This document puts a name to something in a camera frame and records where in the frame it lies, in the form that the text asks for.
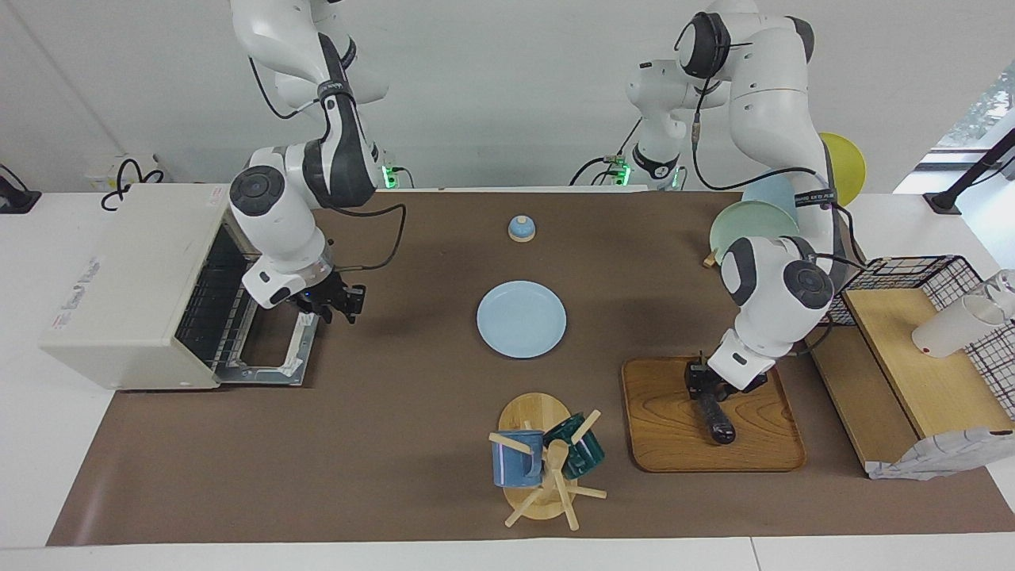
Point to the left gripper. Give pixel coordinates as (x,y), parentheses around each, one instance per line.
(741,361)

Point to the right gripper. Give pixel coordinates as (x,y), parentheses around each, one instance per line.
(277,287)

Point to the dark purple eggplant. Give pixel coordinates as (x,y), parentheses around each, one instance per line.
(720,420)

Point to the glass oven door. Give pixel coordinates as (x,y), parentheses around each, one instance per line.
(254,374)

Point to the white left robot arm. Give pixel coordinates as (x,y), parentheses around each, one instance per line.
(769,309)

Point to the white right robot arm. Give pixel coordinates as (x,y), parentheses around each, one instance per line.
(277,214)

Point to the beige toaster oven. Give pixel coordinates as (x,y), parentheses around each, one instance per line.
(127,293)

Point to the rectangular wooden tray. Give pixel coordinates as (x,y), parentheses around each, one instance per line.
(674,428)

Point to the brown table mat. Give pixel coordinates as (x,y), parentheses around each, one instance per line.
(396,412)

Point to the wooden plate rack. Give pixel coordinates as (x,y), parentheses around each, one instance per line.
(708,258)

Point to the dark green mug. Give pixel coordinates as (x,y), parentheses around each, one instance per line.
(587,456)

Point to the wooden mug tree stand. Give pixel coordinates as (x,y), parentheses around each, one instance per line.
(533,412)

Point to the small blue lid wooden knob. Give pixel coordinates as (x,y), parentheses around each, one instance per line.
(521,230)

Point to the light blue racked plate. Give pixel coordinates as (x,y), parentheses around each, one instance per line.
(773,190)

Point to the blue mug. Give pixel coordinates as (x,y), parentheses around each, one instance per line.
(515,464)

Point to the wooden shelf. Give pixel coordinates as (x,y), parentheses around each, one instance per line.
(928,373)

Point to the grey checked cloth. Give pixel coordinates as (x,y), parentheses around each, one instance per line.
(936,456)

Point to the white cup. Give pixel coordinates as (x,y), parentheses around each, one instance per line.
(951,329)

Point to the yellow plate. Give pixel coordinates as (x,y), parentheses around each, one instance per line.
(848,166)

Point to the white power strip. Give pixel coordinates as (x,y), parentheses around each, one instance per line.
(99,170)

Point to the black angled stand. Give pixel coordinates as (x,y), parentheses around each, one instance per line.
(971,176)

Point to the black table clamp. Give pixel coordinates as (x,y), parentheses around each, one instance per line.
(16,198)

